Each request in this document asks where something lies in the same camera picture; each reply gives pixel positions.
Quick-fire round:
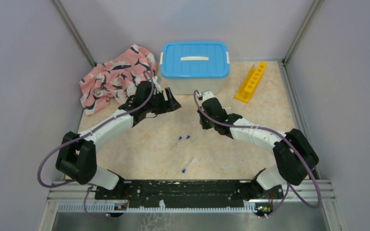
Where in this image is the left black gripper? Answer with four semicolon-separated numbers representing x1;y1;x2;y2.
145;88;182;115

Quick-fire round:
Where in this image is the blue plastic bin lid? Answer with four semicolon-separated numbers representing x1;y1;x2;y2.
160;41;230;79

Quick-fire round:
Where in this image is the pink patterned cloth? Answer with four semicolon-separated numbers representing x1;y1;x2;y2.
79;44;157;116

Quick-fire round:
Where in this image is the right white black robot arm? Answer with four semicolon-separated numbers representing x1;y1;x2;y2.
198;92;319;198

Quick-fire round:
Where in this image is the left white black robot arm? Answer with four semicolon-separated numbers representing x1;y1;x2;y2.
55;80;182;199

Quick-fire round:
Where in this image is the yellow test tube rack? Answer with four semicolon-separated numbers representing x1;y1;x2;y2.
234;62;267;103

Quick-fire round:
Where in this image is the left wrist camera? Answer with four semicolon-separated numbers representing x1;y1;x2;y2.
152;76;162;94

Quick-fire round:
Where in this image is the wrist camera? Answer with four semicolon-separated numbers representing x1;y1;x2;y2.
200;91;215;102
152;76;162;94

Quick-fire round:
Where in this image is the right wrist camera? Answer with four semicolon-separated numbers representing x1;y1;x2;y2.
200;91;215;102

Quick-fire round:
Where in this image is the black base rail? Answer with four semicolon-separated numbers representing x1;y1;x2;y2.
95;180;283;208

